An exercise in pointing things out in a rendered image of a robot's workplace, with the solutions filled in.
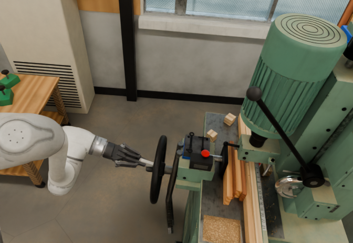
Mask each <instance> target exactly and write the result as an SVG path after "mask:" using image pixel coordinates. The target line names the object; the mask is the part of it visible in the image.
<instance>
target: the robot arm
mask: <svg viewBox="0 0 353 243"><path fill-rule="evenodd" d="M123 148H124V149H125V150H124V149H123ZM86 154H89V155H93V156H96V157H99V158H100V157H101V156H103V158H106V159H111V160H112V161H114V162H115V167H130V168H136V167H137V166H138V165H140V166H143V167H145V166H147V167H153V162H151V161H148V160H147V159H146V158H143V157H141V155H140V152H138V151H136V150H135V149H133V148H131V147H130V146H128V145H127V144H126V143H125V142H123V143H122V144H121V145H116V144H114V143H111V142H107V139H105V138H102V137H99V136H96V135H94V134H92V133H91V132H89V131H87V130H85V129H82V128H79V127H72V126H63V127H61V126H60V125H59V124H58V123H57V122H56V121H54V120H53V119H51V118H49V117H46V116H43V115H39V114H32V113H0V170H2V169H6V168H11V167H15V166H19V165H23V164H26V163H29V162H31V161H36V160H42V159H46V158H48V159H49V172H48V190H49V191H50V193H52V194H53V195H56V196H62V195H65V194H66V193H68V192H69V191H70V190H71V189H72V187H73V186H74V184H75V182H76V180H77V177H78V175H79V172H80V169H81V166H82V162H83V160H84V158H85V156H86ZM119 160H122V161H119ZM123 161H126V162H123Z"/></svg>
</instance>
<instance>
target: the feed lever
mask: <svg viewBox="0 0 353 243"><path fill-rule="evenodd" d="M261 96H262V91H261V89H260V88H259V87H257V86H251V87H250V88H248V90H247V91H246V97H247V98H248V99H249V100H250V101H253V102H257V104H258V105H259V107H260V108H261V110H262V111H263V113H264V114H265V115H266V117H267V118H268V120H269V121H270V122H271V124H272V125H273V126H274V128H275V129H276V130H277V132H278V133H279V135H280V136H281V138H282V139H283V141H284V142H285V143H286V145H287V146H288V148H289V149H290V150H291V152H292V153H293V154H294V156H295V157H296V158H297V160H298V161H299V163H300V164H301V165H302V166H301V168H300V169H299V172H300V176H301V179H302V183H303V185H304V186H306V187H309V188H317V187H320V186H322V185H325V186H327V187H329V186H330V185H331V184H330V182H329V181H327V180H325V179H324V176H323V173H322V170H321V167H320V166H319V165H316V164H306V163H305V161H304V160H303V158H302V157H301V155H300V154H299V152H298V151H297V149H296V148H295V146H294V145H293V144H292V142H291V141H290V139H289V138H288V137H287V135H286V134H285V132H284V131H283V129H282V128H281V126H280V125H279V123H278V122H277V120H276V119H275V118H274V116H273V115H272V113H271V112H270V111H269V109H268V108H267V106H266V105H265V103H264V102H263V100H262V99H261Z"/></svg>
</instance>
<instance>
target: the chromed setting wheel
mask: <svg viewBox="0 0 353 243"><path fill-rule="evenodd" d="M304 187H305V186H304V185H303V183H302V179H301V176H300V175H289V176H285V177H282V178H280V179H279V180H278V181H277V182H276V183H275V187H274V188H275V191H276V192H277V193H278V194H279V195H280V196H282V197H285V198H296V196H297V195H298V194H299V193H300V192H301V190H302V189H303V188H304Z"/></svg>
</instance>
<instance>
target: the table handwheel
mask: <svg viewBox="0 0 353 243"><path fill-rule="evenodd" d="M166 149H167V137H166V136H165V135H162V136H161V137H160V139H159V142H158V146H157V150H156V154H155V159H154V163H153V169H152V178H151V187H150V202H151V203H152V204H156V203H157V201H158V198H159V193H160V188H161V182H162V176H163V175H164V174H169V175H171V173H172V169H173V166H167V165H165V155H166Z"/></svg>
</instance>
